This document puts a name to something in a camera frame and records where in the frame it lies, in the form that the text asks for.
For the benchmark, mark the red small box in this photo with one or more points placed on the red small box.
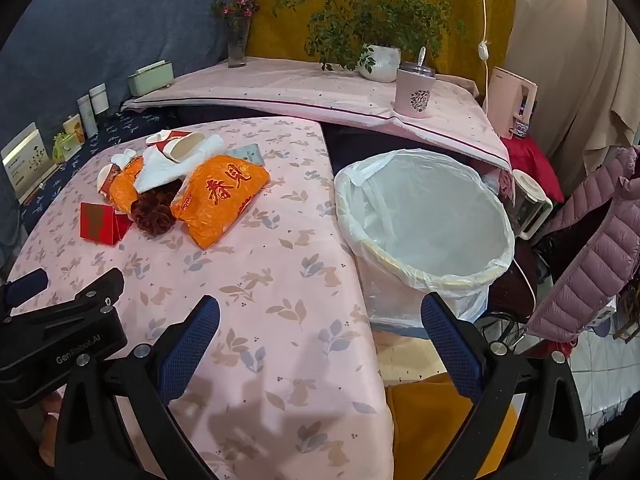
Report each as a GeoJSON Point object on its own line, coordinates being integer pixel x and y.
{"type": "Point", "coordinates": [97, 220]}

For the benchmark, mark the pink speckled shelf cloth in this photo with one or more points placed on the pink speckled shelf cloth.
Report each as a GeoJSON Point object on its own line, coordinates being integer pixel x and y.
{"type": "Point", "coordinates": [300, 85]}

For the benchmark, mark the pale green box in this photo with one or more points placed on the pale green box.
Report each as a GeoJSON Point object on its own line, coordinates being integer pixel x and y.
{"type": "Point", "coordinates": [150, 79]}

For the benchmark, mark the white spoon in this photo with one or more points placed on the white spoon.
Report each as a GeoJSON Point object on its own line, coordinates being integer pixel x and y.
{"type": "Point", "coordinates": [421, 55]}

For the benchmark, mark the glass vase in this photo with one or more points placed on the glass vase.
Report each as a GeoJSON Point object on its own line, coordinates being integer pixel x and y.
{"type": "Point", "coordinates": [238, 50]}

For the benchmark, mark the green leafy plant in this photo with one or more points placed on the green leafy plant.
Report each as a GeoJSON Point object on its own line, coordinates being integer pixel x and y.
{"type": "Point", "coordinates": [370, 15]}

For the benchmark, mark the pink electric kettle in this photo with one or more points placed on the pink electric kettle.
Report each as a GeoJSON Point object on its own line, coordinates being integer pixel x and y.
{"type": "Point", "coordinates": [505, 100]}

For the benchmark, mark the beige curtain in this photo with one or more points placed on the beige curtain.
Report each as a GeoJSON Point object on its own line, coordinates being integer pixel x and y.
{"type": "Point", "coordinates": [575, 60]}

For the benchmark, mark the red white paper cup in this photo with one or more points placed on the red white paper cup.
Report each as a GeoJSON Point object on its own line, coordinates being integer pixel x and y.
{"type": "Point", "coordinates": [182, 149]}
{"type": "Point", "coordinates": [157, 140]}

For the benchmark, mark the blue white small mug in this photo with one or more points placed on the blue white small mug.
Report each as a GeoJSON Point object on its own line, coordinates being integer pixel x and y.
{"type": "Point", "coordinates": [520, 130]}

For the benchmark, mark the brown pine cone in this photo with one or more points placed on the brown pine cone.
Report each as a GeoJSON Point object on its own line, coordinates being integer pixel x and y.
{"type": "Point", "coordinates": [152, 215]}

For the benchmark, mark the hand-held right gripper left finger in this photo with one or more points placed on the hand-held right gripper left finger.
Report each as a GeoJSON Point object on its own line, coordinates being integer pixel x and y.
{"type": "Point", "coordinates": [192, 345]}

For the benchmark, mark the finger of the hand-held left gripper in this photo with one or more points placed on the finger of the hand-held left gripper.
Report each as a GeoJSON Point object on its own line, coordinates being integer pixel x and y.
{"type": "Point", "coordinates": [97, 287]}
{"type": "Point", "coordinates": [25, 287]}

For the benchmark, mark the white jar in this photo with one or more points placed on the white jar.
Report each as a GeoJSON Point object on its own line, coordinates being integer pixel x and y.
{"type": "Point", "coordinates": [99, 99]}

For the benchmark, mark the pink lidded cup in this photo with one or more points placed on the pink lidded cup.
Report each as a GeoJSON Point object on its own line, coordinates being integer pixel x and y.
{"type": "Point", "coordinates": [414, 92]}

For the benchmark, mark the white plant pot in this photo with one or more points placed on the white plant pot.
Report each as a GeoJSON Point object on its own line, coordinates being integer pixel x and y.
{"type": "Point", "coordinates": [382, 62]}

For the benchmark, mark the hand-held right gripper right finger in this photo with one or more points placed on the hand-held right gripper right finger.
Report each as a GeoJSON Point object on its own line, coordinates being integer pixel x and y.
{"type": "Point", "coordinates": [452, 350]}

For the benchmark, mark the orange snack packet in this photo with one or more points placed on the orange snack packet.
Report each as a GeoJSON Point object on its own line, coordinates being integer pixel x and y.
{"type": "Point", "coordinates": [122, 192]}

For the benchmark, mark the person's left hand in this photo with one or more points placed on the person's left hand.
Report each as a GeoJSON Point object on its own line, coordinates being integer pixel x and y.
{"type": "Point", "coordinates": [51, 402]}

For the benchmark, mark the navy floral cloth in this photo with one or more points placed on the navy floral cloth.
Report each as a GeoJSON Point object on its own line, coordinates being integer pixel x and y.
{"type": "Point", "coordinates": [115, 130]}

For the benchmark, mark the large orange plastic bag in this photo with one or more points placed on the large orange plastic bag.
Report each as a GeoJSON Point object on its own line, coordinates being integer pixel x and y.
{"type": "Point", "coordinates": [220, 195]}

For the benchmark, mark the mustard wall fabric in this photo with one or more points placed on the mustard wall fabric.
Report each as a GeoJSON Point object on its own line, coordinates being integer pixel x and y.
{"type": "Point", "coordinates": [285, 35]}

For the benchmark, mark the white printed card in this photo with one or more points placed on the white printed card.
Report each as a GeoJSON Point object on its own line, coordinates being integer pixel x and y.
{"type": "Point", "coordinates": [27, 160]}

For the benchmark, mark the orange cushion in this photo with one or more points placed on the orange cushion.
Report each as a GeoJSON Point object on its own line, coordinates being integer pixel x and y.
{"type": "Point", "coordinates": [425, 425]}

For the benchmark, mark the red flowers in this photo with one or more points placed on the red flowers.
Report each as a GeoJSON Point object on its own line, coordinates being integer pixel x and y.
{"type": "Point", "coordinates": [235, 9]}

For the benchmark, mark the pink floral tablecloth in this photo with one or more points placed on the pink floral tablecloth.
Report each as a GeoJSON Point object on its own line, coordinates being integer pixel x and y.
{"type": "Point", "coordinates": [280, 285]}

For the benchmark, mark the red cloth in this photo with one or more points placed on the red cloth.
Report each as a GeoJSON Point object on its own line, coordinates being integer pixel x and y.
{"type": "Point", "coordinates": [535, 165]}

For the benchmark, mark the blue wall fabric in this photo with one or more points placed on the blue wall fabric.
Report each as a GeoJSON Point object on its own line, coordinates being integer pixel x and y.
{"type": "Point", "coordinates": [100, 25]}

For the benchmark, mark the white-lined trash bin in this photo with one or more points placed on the white-lined trash bin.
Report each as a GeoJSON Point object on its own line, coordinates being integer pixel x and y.
{"type": "Point", "coordinates": [425, 210]}

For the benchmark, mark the small yellow-green boxes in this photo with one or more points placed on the small yellow-green boxes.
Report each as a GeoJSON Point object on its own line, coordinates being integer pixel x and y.
{"type": "Point", "coordinates": [64, 147]}

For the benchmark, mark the pink down jacket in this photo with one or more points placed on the pink down jacket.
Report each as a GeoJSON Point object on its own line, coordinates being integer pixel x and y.
{"type": "Point", "coordinates": [590, 260]}

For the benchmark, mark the cream plastic trash bin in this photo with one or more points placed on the cream plastic trash bin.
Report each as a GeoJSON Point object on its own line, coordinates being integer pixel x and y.
{"type": "Point", "coordinates": [435, 280]}

